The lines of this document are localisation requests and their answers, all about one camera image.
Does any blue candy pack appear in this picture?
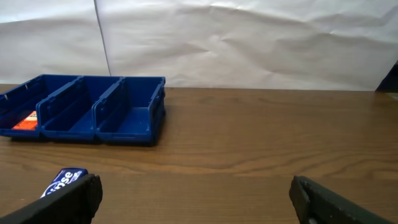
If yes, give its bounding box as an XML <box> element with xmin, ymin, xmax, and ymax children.
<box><xmin>40</xmin><ymin>167</ymin><xmax>89</xmax><ymax>198</ymax></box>

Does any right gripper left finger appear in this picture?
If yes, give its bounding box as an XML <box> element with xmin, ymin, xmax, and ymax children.
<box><xmin>0</xmin><ymin>174</ymin><xmax>103</xmax><ymax>224</ymax></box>

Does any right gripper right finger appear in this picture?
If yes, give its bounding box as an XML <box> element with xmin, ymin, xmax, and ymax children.
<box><xmin>289</xmin><ymin>175</ymin><xmax>396</xmax><ymax>224</ymax></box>

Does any blue tray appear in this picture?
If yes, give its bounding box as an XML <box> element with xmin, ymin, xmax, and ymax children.
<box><xmin>0</xmin><ymin>73</ymin><xmax>167</xmax><ymax>146</ymax></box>

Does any orange candy box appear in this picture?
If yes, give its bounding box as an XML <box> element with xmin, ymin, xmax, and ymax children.
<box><xmin>11</xmin><ymin>111</ymin><xmax>39</xmax><ymax>131</ymax></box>

